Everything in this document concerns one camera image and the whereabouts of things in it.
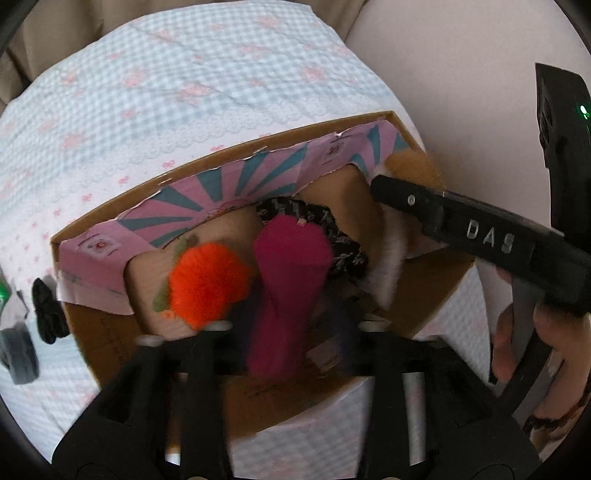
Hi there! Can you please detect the person's right forearm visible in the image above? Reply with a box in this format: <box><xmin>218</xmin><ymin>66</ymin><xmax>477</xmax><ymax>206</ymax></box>
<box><xmin>531</xmin><ymin>418</ymin><xmax>583</xmax><ymax>462</ymax></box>

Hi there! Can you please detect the cardboard box with pink lining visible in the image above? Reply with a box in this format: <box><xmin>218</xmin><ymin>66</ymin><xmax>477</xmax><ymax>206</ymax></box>
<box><xmin>48</xmin><ymin>110</ymin><xmax>477</xmax><ymax>438</ymax></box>

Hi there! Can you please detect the black patterned fabric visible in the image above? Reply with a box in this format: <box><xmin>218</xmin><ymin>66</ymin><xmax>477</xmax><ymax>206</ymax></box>
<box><xmin>256</xmin><ymin>195</ymin><xmax>370</xmax><ymax>278</ymax></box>

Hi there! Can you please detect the dark bracelet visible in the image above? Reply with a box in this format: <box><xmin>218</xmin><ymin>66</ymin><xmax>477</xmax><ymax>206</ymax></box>
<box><xmin>526</xmin><ymin>397</ymin><xmax>587</xmax><ymax>437</ymax></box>

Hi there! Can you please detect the person's right hand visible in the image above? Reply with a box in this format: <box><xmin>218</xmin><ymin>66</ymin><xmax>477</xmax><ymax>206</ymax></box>
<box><xmin>489</xmin><ymin>300</ymin><xmax>591</xmax><ymax>441</ymax></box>

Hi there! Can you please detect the magenta soft sock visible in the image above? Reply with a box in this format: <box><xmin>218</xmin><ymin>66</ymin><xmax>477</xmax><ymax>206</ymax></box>
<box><xmin>245</xmin><ymin>215</ymin><xmax>334</xmax><ymax>383</ymax></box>

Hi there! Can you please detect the orange plush toy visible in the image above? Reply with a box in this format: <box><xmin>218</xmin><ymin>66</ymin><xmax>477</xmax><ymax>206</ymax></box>
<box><xmin>151</xmin><ymin>234</ymin><xmax>254</xmax><ymax>332</ymax></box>

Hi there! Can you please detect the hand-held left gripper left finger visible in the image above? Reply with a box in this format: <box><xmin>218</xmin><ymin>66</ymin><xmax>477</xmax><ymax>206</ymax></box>
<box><xmin>52</xmin><ymin>313</ymin><xmax>254</xmax><ymax>480</ymax></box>

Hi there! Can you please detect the checkered floral bed sheet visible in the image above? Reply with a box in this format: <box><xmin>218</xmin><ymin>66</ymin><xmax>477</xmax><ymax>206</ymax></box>
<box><xmin>0</xmin><ymin>0</ymin><xmax>496</xmax><ymax>468</ymax></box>

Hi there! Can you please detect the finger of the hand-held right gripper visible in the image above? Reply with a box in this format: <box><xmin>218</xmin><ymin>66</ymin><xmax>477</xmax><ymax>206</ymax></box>
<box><xmin>370</xmin><ymin>172</ymin><xmax>566</xmax><ymax>274</ymax></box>

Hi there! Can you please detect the black cloth item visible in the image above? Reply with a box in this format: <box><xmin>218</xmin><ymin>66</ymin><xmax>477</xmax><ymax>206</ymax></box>
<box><xmin>31</xmin><ymin>275</ymin><xmax>70</xmax><ymax>345</ymax></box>

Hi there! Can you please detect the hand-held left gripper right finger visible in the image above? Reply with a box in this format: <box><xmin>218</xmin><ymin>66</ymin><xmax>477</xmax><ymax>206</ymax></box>
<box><xmin>339</xmin><ymin>316</ymin><xmax>542</xmax><ymax>469</ymax></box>

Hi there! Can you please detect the tan and white plush toy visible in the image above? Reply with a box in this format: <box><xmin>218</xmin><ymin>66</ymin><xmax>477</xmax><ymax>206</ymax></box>
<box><xmin>368</xmin><ymin>150</ymin><xmax>445</xmax><ymax>311</ymax></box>

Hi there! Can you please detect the grey wheeled object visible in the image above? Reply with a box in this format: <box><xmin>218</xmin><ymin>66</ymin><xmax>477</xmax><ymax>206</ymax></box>
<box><xmin>0</xmin><ymin>323</ymin><xmax>40</xmax><ymax>387</ymax></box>

